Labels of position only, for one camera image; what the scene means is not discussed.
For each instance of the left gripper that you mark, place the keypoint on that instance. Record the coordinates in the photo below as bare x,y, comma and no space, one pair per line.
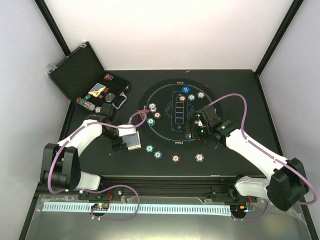
116,147

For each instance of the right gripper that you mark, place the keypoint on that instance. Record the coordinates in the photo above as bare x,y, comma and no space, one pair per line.
195,135

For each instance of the blue patterned card deck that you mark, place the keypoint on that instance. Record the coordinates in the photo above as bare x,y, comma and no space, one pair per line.
132,139

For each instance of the blue white poker chip stack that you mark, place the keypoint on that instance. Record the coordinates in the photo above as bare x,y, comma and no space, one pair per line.
199,157

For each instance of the single green poker chip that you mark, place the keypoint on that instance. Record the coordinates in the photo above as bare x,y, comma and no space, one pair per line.
149,148

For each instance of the brown poker chip stack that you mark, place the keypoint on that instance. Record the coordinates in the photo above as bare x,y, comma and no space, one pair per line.
175,158

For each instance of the blue white chip mat top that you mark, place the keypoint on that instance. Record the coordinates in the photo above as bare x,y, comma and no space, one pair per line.
200,95

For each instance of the triangular all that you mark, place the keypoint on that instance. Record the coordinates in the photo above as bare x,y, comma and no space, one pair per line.
143,114

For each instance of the blue round button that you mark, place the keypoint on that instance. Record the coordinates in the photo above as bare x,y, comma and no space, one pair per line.
185,89

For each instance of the chips row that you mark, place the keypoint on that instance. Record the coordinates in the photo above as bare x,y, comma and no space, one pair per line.
85,103

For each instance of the blue white chips mat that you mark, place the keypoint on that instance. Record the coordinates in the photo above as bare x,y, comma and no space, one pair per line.
152,107

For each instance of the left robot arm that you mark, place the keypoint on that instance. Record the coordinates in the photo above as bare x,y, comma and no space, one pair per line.
61,170

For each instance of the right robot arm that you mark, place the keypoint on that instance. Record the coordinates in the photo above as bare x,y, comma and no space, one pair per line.
285,182

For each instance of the playing card deck box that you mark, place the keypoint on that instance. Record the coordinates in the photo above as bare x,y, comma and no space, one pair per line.
134,147

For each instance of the round black poker mat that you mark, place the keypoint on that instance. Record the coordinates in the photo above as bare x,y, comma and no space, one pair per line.
168,131

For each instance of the two blue white chips in case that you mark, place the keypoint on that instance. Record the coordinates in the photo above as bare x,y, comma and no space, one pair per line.
98,109

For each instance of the silver dealer button in case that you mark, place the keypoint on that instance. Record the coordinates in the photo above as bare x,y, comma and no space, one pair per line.
109,97

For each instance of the red dice in case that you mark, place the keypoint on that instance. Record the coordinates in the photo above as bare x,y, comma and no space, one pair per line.
104,93

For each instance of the card deck in case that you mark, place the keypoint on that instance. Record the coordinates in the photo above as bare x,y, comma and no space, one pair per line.
96,90

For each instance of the purple chips in case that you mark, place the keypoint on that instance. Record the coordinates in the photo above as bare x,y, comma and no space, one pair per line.
108,77

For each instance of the black poker case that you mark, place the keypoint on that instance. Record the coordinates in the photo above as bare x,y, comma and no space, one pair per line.
80,71

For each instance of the black aluminium rail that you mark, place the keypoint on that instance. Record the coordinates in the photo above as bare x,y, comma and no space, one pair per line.
169,186

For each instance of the white slotted cable duct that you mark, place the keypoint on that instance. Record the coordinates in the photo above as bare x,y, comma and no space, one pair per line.
131,208

